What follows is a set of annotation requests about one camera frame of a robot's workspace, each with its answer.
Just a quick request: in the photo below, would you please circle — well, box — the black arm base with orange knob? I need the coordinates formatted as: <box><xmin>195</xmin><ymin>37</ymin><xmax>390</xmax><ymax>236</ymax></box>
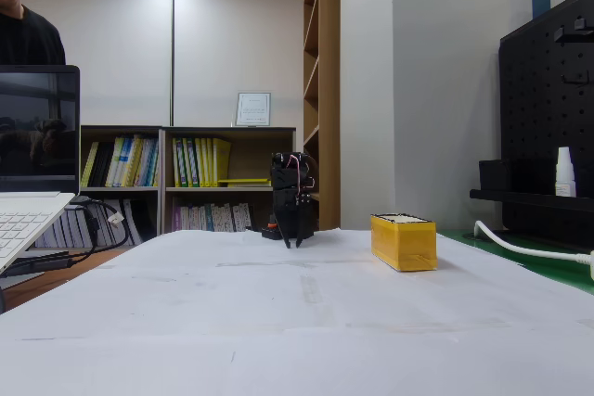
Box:
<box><xmin>261</xmin><ymin>213</ymin><xmax>285</xmax><ymax>241</ymax></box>

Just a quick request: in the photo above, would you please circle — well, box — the yellow rectangular box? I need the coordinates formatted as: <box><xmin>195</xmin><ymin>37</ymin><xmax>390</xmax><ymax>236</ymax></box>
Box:
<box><xmin>369</xmin><ymin>212</ymin><xmax>438</xmax><ymax>273</ymax></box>

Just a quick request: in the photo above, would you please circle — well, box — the low bookcase with dark top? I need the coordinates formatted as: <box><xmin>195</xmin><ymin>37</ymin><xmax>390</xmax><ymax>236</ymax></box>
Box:
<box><xmin>80</xmin><ymin>125</ymin><xmax>163</xmax><ymax>249</ymax></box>
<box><xmin>160</xmin><ymin>125</ymin><xmax>298</xmax><ymax>236</ymax></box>

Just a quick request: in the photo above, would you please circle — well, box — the wide yellow binder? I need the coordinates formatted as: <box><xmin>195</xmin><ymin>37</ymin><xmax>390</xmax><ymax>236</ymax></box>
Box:
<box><xmin>212</xmin><ymin>137</ymin><xmax>232</xmax><ymax>186</ymax></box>

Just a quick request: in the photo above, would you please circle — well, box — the framed white certificate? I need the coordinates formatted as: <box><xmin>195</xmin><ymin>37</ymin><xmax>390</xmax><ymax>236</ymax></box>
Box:
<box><xmin>235</xmin><ymin>91</ymin><xmax>274</xmax><ymax>128</ymax></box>

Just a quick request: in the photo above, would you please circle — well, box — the yellow binder with white label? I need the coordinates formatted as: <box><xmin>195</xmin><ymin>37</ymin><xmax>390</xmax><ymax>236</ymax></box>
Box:
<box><xmin>181</xmin><ymin>137</ymin><xmax>196</xmax><ymax>188</ymax></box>
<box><xmin>172</xmin><ymin>137</ymin><xmax>183</xmax><ymax>188</ymax></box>

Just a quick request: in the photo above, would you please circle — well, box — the tall wooden bookshelf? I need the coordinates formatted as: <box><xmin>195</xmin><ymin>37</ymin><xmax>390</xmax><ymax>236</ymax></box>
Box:
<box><xmin>303</xmin><ymin>0</ymin><xmax>342</xmax><ymax>233</ymax></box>

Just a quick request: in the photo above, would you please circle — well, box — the white paper table cover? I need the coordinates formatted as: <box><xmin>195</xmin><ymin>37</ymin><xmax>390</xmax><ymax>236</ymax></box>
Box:
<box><xmin>0</xmin><ymin>227</ymin><xmax>594</xmax><ymax>396</ymax></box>

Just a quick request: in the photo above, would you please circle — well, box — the thin yellow book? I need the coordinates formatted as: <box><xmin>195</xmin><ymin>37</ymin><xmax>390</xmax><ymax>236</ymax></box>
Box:
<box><xmin>81</xmin><ymin>141</ymin><xmax>100</xmax><ymax>187</ymax></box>

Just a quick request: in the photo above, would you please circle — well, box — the black box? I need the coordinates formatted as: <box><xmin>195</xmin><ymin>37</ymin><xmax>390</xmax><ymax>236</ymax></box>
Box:
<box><xmin>478</xmin><ymin>158</ymin><xmax>558</xmax><ymax>193</ymax></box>

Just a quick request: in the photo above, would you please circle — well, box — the black pegboard shelf tray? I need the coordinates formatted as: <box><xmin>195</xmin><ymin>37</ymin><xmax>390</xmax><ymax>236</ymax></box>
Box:
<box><xmin>469</xmin><ymin>188</ymin><xmax>594</xmax><ymax>212</ymax></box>

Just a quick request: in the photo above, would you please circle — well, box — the green desk mat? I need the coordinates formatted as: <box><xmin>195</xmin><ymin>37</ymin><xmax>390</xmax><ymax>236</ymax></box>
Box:
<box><xmin>435</xmin><ymin>227</ymin><xmax>594</xmax><ymax>298</ymax></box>

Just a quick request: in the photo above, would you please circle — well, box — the black pegboard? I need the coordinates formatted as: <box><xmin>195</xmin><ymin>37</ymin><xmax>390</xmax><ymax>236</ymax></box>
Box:
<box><xmin>498</xmin><ymin>0</ymin><xmax>594</xmax><ymax>251</ymax></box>

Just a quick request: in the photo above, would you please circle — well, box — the white laptop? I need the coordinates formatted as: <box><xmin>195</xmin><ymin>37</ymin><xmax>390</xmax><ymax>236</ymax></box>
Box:
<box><xmin>0</xmin><ymin>65</ymin><xmax>82</xmax><ymax>276</ymax></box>

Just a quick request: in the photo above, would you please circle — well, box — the white plastic bottle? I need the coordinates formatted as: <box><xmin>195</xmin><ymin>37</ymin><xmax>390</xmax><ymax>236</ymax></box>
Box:
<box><xmin>554</xmin><ymin>146</ymin><xmax>578</xmax><ymax>198</ymax></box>

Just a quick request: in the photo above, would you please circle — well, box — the person in black shirt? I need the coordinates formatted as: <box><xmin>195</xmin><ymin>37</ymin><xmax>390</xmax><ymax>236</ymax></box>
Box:
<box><xmin>0</xmin><ymin>0</ymin><xmax>68</xmax><ymax>67</ymax></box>

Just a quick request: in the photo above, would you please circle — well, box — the red and white servo wire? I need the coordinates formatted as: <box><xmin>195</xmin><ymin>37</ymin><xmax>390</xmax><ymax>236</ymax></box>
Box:
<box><xmin>285</xmin><ymin>153</ymin><xmax>316</xmax><ymax>198</ymax></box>

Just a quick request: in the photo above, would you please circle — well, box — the black laptop cable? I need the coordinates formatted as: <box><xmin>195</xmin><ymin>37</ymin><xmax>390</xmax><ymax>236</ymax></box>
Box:
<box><xmin>64</xmin><ymin>198</ymin><xmax>132</xmax><ymax>267</ymax></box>

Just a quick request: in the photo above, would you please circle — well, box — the white power cable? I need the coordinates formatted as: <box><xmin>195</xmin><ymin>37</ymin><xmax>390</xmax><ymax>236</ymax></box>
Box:
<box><xmin>472</xmin><ymin>220</ymin><xmax>594</xmax><ymax>263</ymax></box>

